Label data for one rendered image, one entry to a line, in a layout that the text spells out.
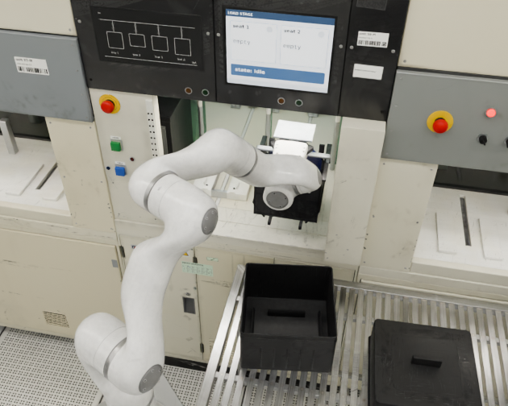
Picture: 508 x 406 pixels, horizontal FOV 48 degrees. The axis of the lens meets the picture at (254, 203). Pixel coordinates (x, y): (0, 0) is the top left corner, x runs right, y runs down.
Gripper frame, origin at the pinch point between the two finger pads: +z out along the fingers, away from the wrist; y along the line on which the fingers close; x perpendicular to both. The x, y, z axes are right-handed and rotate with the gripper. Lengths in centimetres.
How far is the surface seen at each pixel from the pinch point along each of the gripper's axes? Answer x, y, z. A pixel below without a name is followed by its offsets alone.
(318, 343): -34, 16, -51
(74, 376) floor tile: -125, -87, -24
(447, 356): -39, 53, -44
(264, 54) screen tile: 31.6, -8.7, -10.1
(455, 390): -39, 55, -55
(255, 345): -37, -1, -53
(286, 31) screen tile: 38.5, -3.0, -10.1
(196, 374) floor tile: -125, -35, -12
